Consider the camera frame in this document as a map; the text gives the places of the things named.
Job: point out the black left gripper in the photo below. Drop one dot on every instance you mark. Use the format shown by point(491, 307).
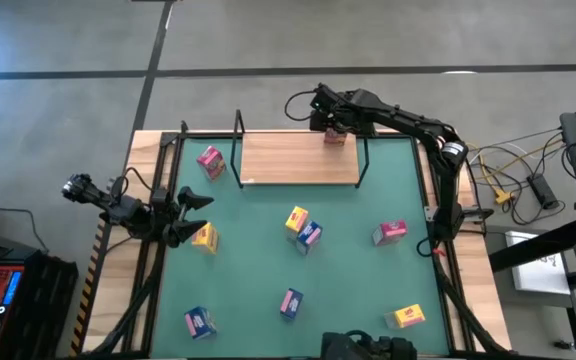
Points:
point(163, 215)

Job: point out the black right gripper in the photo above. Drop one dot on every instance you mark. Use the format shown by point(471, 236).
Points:
point(340, 114)

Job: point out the purple Raisin Bran cereal box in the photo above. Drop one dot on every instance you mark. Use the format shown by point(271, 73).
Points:
point(392, 231)
point(210, 161)
point(335, 139)

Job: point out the yellow Corn Pops cereal box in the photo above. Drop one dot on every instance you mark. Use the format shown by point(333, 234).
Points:
point(409, 315)
point(297, 218)
point(207, 236)

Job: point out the blue Frosted Flakes cereal box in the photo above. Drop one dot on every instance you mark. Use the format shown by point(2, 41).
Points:
point(199, 321)
point(292, 301)
point(310, 234)

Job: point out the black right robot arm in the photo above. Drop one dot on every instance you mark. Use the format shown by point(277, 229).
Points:
point(408, 120)

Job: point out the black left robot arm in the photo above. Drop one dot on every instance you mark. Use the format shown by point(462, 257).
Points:
point(118, 212)

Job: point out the green table mat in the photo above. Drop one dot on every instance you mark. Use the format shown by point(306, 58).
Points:
point(248, 280)

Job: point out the yellow black hazard tape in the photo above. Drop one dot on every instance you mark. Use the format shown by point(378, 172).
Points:
point(88, 285)

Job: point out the black plastic crate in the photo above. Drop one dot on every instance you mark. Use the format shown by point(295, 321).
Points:
point(48, 300)

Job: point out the black power adapter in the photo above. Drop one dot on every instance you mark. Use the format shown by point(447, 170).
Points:
point(543, 191)

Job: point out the black bulky object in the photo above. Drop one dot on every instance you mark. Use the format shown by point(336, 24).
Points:
point(368, 348)

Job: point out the black metal bar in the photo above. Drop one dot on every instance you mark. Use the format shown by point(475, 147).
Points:
point(543, 247)

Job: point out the white board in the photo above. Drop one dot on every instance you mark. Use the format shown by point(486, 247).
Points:
point(538, 277)

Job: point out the small black object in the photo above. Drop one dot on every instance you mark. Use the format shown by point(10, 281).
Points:
point(562, 344)

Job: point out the black aluminium table frame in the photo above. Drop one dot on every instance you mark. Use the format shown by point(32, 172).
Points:
point(169, 138)

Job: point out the silver metal bracket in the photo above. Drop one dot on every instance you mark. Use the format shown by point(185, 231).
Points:
point(430, 214)

